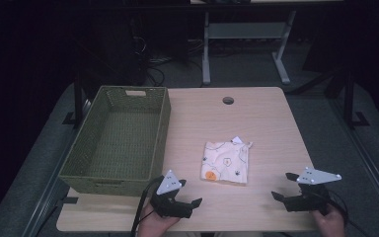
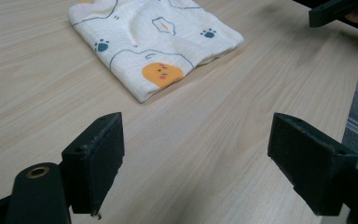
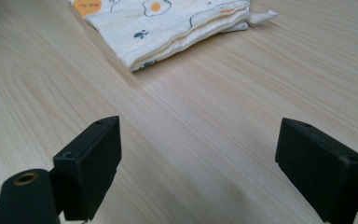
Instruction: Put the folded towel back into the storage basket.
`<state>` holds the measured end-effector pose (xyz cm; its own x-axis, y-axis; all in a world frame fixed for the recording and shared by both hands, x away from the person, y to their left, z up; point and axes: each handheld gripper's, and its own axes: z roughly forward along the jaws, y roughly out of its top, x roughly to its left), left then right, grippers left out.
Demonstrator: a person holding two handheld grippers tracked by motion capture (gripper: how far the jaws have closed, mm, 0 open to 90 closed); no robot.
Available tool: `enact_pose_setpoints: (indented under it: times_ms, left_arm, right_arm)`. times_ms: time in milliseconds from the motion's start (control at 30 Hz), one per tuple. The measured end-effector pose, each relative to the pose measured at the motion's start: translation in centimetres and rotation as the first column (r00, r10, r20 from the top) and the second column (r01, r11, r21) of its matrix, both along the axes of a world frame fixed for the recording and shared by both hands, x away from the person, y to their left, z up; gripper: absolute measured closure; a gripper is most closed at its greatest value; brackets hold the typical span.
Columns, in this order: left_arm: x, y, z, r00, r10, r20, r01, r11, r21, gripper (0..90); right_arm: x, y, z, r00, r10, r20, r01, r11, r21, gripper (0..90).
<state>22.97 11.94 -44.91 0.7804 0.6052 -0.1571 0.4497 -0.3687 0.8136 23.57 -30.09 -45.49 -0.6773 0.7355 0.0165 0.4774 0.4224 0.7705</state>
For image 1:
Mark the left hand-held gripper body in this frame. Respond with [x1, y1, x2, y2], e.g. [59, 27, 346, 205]
[149, 169, 193, 219]

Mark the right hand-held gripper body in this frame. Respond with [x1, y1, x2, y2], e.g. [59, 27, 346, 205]
[282, 166, 342, 213]

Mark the cream patterned cloth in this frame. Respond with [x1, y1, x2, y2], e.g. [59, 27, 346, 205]
[199, 135, 254, 186]

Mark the green woven basket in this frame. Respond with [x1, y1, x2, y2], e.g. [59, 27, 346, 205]
[58, 85, 172, 198]

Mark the person's left hand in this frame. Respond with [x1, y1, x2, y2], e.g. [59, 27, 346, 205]
[137, 201, 181, 237]

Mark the person's right hand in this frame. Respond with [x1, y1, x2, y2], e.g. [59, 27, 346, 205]
[310, 203, 347, 237]

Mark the black metal stand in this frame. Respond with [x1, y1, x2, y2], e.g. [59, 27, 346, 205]
[341, 69, 371, 130]
[62, 70, 87, 128]

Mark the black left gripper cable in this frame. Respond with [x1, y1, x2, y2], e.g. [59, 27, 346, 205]
[130, 175, 166, 237]

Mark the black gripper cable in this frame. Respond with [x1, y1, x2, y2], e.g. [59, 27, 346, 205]
[130, 175, 166, 237]
[324, 189, 373, 237]

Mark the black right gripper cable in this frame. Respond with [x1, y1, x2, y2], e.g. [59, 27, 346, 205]
[324, 189, 373, 237]

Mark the aluminium floor rail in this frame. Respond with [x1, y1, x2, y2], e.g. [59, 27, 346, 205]
[328, 97, 379, 220]
[21, 98, 92, 237]

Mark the tangle of floor cables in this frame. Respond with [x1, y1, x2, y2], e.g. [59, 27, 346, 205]
[134, 34, 208, 87]

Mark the white metal desk frame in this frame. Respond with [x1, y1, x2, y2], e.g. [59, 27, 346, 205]
[201, 9, 298, 87]

